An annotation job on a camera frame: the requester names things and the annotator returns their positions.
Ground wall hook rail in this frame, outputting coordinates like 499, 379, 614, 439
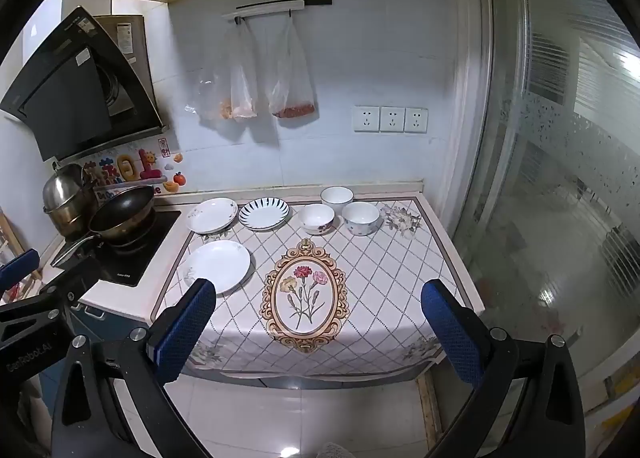
222, 0, 334, 22

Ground plain white plate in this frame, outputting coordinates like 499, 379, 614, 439
182, 240, 252, 295

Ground white plate with blue stripes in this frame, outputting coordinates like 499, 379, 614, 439
238, 197, 291, 231

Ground plastic bag with red contents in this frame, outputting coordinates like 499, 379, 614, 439
267, 13, 317, 120

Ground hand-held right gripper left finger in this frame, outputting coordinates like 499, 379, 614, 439
50, 278, 217, 458

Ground white bowl with red flowers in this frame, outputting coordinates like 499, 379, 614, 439
299, 203, 335, 235

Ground white bowl with dark rim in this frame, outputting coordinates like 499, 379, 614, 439
320, 186, 355, 214

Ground white plate with floral rim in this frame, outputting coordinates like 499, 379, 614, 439
186, 197, 239, 234

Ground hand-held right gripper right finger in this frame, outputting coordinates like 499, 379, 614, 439
421, 279, 594, 458

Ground plastic bag with orange contents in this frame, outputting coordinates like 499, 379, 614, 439
227, 20, 260, 120

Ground stainless steel pot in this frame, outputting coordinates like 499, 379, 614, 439
42, 163, 101, 240

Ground wooden rack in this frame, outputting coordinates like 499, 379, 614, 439
0, 208, 47, 301

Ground colourful wall stickers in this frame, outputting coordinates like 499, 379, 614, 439
82, 135, 189, 197

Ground black induction cooktop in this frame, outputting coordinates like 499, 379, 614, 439
50, 208, 182, 288

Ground printed floral tablecloth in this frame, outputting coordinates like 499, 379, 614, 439
150, 195, 472, 382

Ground black range hood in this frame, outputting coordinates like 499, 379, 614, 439
0, 6, 169, 162

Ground white bowl with blue pattern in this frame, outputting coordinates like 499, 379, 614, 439
342, 201, 381, 237

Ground clear plastic bag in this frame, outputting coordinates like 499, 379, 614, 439
189, 20, 236, 122

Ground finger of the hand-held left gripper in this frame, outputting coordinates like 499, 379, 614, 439
0, 248, 41, 306
36, 257, 107, 313

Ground white wall socket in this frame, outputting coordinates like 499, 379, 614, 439
404, 107, 430, 134
379, 106, 406, 134
352, 106, 381, 133

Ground black frying pan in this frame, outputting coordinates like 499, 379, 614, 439
50, 185, 157, 269

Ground frosted glass sliding door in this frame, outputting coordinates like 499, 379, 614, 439
479, 0, 640, 421

